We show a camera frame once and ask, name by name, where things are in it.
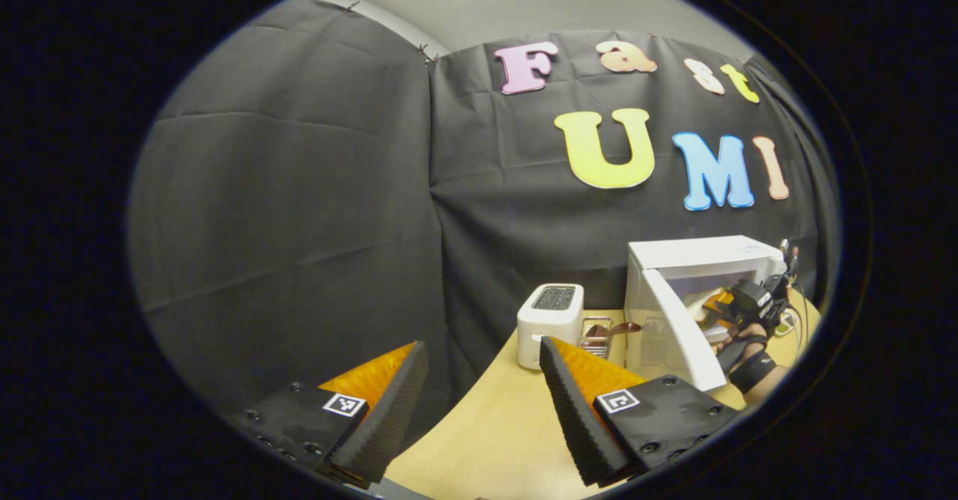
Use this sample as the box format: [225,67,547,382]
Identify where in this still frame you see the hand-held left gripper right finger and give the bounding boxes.
[539,335,743,487]

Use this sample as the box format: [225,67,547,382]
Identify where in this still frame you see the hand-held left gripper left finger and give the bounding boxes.
[225,341,430,484]

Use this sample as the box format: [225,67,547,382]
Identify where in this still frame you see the white microwave oven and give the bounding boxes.
[623,235,788,392]

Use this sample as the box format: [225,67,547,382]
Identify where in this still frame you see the white toaster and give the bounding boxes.
[516,283,585,371]

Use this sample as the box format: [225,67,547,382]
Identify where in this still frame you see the black backdrop cloth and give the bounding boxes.
[127,0,843,441]

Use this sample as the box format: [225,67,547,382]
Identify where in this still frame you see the metal wire basket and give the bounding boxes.
[579,315,643,359]

